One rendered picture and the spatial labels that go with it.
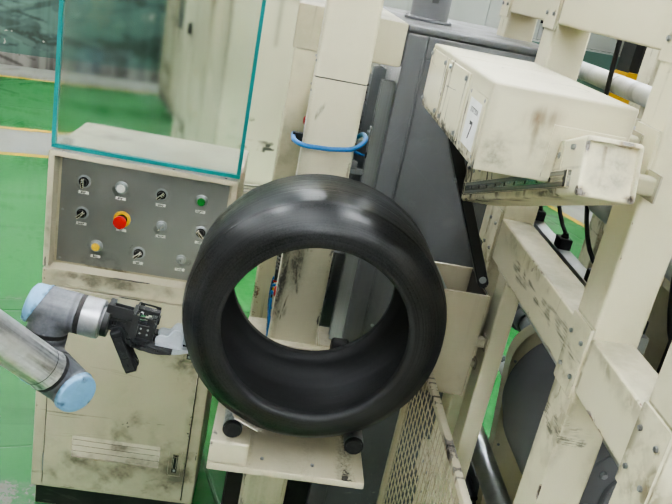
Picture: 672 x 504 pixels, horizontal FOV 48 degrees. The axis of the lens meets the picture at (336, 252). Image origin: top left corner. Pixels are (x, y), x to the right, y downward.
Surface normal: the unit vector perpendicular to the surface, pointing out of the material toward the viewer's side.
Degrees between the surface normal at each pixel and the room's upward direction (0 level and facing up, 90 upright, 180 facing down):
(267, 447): 0
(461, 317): 90
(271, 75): 90
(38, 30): 90
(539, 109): 90
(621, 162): 72
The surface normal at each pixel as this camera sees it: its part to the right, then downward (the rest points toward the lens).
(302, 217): -0.04, -0.44
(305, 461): 0.18, -0.92
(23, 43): 0.34, 0.40
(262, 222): -0.25, -0.40
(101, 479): 0.04, 0.36
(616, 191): 0.09, 0.06
